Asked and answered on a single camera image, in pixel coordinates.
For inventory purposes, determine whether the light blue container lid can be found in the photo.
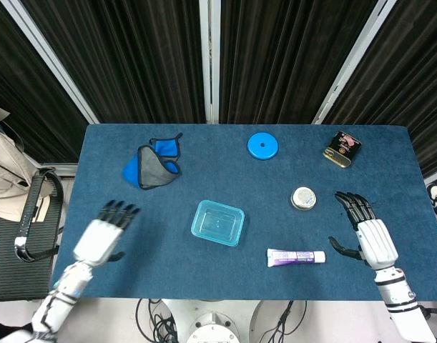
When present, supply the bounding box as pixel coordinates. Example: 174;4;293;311
190;199;246;247

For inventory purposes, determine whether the blue round disc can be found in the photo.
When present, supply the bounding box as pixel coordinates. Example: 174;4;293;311
246;132;280;161

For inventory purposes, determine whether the white slanted frame post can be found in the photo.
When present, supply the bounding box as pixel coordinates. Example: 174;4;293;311
0;0;99;124
312;0;398;125

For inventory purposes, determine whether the small round silver tin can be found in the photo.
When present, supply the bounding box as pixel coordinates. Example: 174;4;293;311
290;186;317;212

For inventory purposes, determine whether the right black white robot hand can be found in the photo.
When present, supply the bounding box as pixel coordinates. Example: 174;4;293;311
328;191;399;269

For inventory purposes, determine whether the black cable bundle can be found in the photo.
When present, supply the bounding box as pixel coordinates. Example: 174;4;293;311
262;299;309;343
134;298;180;343

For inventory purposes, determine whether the black gold rectangular tin can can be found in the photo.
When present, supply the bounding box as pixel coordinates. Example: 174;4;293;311
323;130;363;169

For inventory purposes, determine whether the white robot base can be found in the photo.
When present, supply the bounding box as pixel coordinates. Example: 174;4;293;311
159;299;273;343

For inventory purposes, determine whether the white upright frame post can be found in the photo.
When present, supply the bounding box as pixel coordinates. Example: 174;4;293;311
198;0;222;124

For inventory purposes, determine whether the blue grey folded cloth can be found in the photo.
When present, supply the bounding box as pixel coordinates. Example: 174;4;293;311
122;132;184;192

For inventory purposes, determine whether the purple white toothpaste tube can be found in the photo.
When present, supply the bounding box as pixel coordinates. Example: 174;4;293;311
266;248;327;269

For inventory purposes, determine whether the black pleated curtain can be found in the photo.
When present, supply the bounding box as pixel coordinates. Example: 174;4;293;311
323;0;437;179
218;0;379;125
20;0;206;124
0;0;80;164

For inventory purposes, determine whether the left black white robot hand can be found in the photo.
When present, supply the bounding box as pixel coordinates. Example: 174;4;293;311
72;199;142;268

